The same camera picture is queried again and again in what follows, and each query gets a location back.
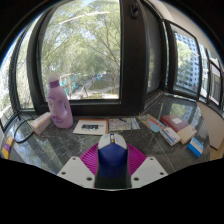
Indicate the white card with dark picture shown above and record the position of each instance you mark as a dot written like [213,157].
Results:
[90,127]

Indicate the colourful illustrated leaflet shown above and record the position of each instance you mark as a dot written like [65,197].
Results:
[122,124]

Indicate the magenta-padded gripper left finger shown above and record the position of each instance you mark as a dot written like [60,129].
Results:
[76,171]

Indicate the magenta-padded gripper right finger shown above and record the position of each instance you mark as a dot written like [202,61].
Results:
[149,171]

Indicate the thick red book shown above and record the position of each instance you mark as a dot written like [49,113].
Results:
[176,122]

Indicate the small blue and white box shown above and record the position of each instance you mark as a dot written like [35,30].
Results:
[196,146]

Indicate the purple detergent bottle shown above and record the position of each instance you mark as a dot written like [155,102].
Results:
[59,106]

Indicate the small white orange box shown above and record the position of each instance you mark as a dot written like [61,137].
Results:
[41,123]

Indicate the blue and white computer mouse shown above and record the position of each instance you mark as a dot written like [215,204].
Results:
[112,156]

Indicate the teal and orange leaflet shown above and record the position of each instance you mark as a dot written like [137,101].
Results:
[151,123]

